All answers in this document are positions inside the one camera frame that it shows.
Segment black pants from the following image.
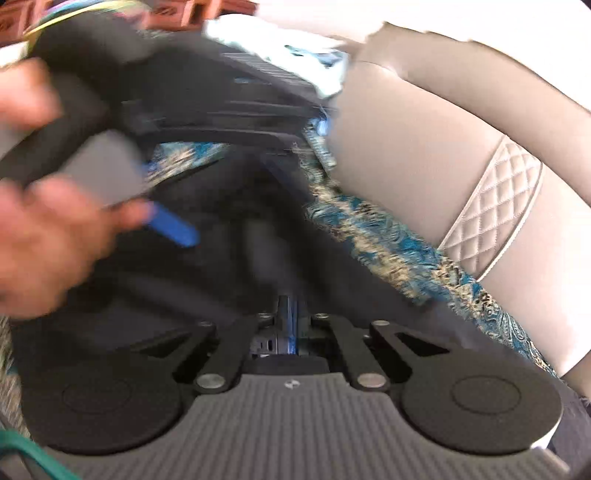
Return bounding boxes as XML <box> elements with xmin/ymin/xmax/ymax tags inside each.
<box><xmin>11</xmin><ymin>150</ymin><xmax>467</xmax><ymax>365</ymax></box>

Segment beige leather sofa backrest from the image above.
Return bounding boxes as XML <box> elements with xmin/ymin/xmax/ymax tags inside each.
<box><xmin>259</xmin><ymin>0</ymin><xmax>591</xmax><ymax>398</ymax></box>

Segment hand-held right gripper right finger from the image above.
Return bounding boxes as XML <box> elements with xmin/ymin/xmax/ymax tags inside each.
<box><xmin>292</xmin><ymin>295</ymin><xmax>452</xmax><ymax>394</ymax></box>

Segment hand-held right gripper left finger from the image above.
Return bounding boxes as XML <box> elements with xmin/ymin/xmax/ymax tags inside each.
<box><xmin>131</xmin><ymin>295</ymin><xmax>293</xmax><ymax>395</ymax></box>

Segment white blue printed cloth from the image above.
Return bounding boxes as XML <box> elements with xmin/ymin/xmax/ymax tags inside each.
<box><xmin>205</xmin><ymin>18</ymin><xmax>352</xmax><ymax>99</ymax></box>

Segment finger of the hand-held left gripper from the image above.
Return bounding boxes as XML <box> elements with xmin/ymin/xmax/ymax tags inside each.
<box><xmin>141</xmin><ymin>200</ymin><xmax>200</xmax><ymax>248</ymax></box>

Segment blue patterned blanket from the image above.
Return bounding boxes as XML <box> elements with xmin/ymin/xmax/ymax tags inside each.
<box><xmin>0</xmin><ymin>113</ymin><xmax>561</xmax><ymax>444</ymax></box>

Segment green cable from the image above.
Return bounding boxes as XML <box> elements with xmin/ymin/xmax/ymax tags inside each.
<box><xmin>0</xmin><ymin>428</ymin><xmax>80</xmax><ymax>480</ymax></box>

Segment red patterned fabric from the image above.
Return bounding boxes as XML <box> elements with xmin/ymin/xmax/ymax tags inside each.
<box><xmin>0</xmin><ymin>0</ymin><xmax>259</xmax><ymax>35</ymax></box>

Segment person's left hand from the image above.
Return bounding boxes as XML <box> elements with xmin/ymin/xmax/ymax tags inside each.
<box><xmin>0</xmin><ymin>59</ymin><xmax>154</xmax><ymax>320</ymax></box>

